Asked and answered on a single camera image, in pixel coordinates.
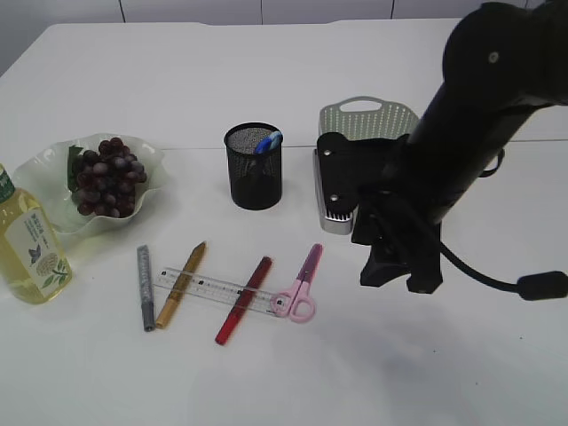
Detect pink purple scissors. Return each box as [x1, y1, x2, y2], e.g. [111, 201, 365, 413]
[270, 243, 323, 323]

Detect black mesh pen holder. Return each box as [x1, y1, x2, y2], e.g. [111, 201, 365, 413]
[224, 122, 283, 210]

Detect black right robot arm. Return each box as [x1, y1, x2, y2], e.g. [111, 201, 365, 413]
[353, 1, 567, 301]

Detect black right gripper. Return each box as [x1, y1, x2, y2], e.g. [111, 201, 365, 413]
[351, 191, 443, 294]

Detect pale green wavy plate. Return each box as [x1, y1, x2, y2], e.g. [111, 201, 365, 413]
[11, 133, 169, 238]

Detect purple grape bunch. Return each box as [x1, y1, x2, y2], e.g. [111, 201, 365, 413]
[67, 137, 147, 218]

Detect clear plastic ruler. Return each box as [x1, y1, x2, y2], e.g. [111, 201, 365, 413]
[153, 267, 276, 317]

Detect gold marker pen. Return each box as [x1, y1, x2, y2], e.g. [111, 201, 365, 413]
[156, 241, 207, 329]

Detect red marker pen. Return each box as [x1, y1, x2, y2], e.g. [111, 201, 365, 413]
[215, 256, 272, 346]

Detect yellow tea bottle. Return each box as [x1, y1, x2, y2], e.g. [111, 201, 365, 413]
[1, 169, 73, 304]

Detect blue scissors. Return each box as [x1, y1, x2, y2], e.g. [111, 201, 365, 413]
[254, 130, 283, 154]

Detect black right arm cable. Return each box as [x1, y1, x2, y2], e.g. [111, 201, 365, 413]
[437, 148, 568, 302]

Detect grey marker pen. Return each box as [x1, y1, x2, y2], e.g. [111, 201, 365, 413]
[137, 245, 155, 332]

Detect green plastic woven basket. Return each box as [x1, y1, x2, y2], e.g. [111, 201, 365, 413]
[319, 96, 419, 141]

